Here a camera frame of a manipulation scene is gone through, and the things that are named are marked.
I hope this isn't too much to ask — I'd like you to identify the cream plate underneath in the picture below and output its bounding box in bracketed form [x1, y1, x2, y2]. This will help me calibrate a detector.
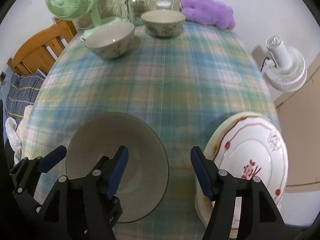
[195, 112, 281, 239]

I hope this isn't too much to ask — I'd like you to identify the plain cream bowl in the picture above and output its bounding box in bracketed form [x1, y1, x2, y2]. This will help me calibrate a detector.
[66, 113, 169, 223]

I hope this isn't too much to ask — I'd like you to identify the red patterned white plate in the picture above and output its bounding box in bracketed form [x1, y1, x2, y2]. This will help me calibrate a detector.
[212, 117, 289, 205]

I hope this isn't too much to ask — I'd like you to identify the floral bowl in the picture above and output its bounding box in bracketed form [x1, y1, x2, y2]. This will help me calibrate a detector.
[141, 10, 185, 37]
[85, 21, 135, 60]

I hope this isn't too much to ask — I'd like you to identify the crumpled white cloth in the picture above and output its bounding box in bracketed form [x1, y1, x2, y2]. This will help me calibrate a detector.
[5, 105, 33, 165]

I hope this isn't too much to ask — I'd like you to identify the blue plaid pillow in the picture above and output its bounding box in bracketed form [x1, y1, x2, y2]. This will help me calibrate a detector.
[6, 73, 45, 124]

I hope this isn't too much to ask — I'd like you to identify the beige door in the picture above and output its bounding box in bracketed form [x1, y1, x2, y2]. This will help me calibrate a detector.
[275, 56, 320, 193]

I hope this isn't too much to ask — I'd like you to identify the wooden bed headboard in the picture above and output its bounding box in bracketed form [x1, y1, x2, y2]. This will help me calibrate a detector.
[7, 18, 77, 75]

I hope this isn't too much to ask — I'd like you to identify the white clip fan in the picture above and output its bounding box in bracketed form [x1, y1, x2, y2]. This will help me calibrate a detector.
[260, 35, 307, 93]

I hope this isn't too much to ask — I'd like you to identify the plaid tablecloth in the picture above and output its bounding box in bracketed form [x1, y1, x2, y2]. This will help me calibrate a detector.
[23, 22, 279, 239]

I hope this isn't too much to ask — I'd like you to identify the green desk fan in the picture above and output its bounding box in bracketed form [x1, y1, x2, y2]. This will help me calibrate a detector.
[45, 0, 120, 41]

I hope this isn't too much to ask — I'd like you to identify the glass mason jar mug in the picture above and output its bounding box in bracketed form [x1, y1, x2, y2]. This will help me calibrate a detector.
[125, 0, 149, 25]

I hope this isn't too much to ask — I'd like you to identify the purple plush toy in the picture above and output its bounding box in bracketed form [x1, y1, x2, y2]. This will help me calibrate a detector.
[180, 0, 235, 30]

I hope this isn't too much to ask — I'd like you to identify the cotton swab container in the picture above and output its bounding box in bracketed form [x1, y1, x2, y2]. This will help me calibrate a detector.
[156, 0, 172, 10]

